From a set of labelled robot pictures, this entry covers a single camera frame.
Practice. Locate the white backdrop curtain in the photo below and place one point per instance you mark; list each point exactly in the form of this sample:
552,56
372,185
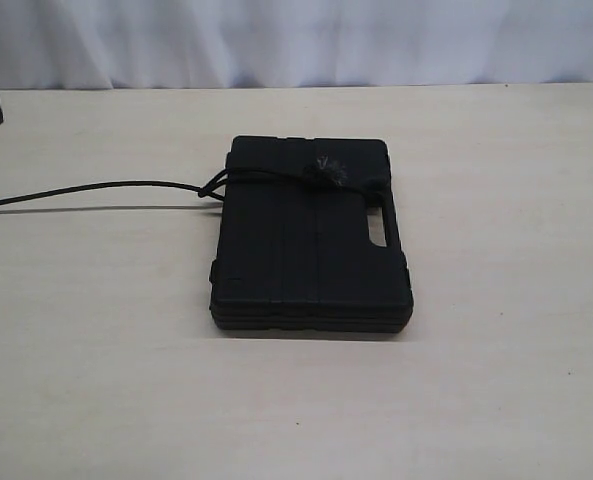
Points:
238,44

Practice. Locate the black plastic tool case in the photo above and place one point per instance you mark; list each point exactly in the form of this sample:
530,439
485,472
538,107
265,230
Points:
309,238

